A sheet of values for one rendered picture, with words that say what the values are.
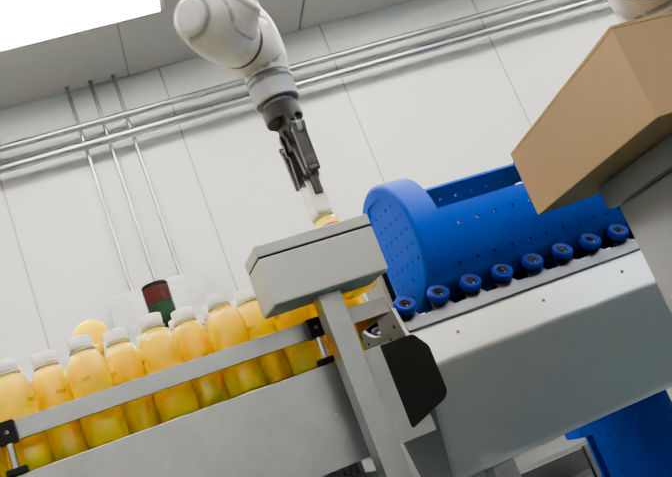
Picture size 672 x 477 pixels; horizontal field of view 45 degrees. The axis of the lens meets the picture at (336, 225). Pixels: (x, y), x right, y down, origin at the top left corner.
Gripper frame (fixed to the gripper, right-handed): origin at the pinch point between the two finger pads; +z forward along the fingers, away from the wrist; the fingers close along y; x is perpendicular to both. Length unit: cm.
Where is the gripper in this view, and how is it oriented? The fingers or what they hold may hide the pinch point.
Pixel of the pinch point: (316, 200)
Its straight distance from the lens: 150.2
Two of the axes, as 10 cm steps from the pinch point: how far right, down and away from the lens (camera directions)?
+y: -2.4, 3.3, 9.1
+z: 3.6, 9.0, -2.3
